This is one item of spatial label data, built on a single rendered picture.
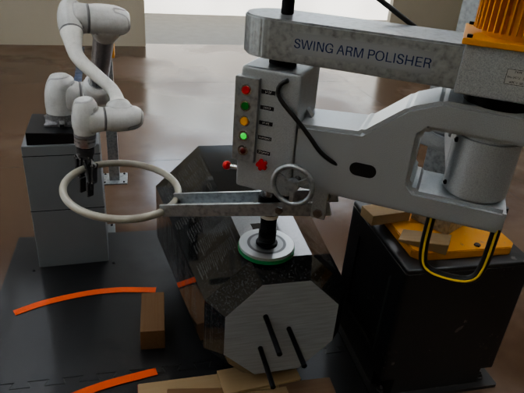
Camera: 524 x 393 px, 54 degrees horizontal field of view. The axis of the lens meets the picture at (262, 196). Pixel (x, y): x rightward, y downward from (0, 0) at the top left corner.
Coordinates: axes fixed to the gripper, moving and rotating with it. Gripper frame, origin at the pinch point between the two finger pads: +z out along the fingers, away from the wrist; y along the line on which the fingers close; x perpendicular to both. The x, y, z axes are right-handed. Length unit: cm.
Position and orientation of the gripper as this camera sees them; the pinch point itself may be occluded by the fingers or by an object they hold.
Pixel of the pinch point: (86, 187)
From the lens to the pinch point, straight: 241.6
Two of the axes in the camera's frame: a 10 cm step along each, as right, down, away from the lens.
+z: -1.4, 8.7, 4.8
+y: 8.0, 3.8, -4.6
